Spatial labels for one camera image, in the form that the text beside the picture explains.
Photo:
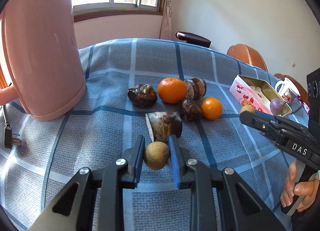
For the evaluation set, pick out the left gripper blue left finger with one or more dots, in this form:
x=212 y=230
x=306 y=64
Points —
x=134 y=159

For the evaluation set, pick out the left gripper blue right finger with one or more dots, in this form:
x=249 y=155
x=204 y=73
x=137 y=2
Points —
x=179 y=157

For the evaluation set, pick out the small tan longan fruit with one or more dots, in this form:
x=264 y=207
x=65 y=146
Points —
x=156 y=155

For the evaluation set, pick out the purple passion fruit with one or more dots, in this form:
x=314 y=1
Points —
x=277 y=106

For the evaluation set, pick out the dark knobby round fruit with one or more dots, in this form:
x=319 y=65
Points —
x=190 y=111

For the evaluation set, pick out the small orange tangerine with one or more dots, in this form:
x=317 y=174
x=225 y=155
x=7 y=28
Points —
x=211 y=108

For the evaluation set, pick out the tan longan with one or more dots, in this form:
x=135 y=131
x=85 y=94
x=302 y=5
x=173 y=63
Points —
x=247 y=108

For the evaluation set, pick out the large orange tangerine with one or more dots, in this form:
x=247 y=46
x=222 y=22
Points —
x=171 y=90

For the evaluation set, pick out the person right hand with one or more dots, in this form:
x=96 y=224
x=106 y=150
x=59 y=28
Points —
x=306 y=189

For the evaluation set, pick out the white cartoon mug with lid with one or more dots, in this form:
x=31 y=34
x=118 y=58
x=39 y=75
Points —
x=287 y=90

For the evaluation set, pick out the blue plaid tablecloth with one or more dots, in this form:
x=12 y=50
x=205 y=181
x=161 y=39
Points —
x=104 y=123

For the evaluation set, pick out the pink biscuit tin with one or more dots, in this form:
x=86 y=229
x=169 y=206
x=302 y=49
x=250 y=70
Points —
x=254 y=92

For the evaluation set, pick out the orange leather armchair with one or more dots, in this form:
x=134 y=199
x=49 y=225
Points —
x=247 y=55

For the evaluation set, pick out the dark purple stool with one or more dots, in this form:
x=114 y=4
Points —
x=193 y=39

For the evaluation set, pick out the black power plug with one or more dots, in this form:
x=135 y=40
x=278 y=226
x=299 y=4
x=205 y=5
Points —
x=10 y=139

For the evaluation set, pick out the pink curtain right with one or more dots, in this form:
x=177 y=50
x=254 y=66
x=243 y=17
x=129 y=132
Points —
x=166 y=26

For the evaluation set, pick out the pink electric kettle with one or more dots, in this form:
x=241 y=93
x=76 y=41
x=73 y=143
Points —
x=42 y=46

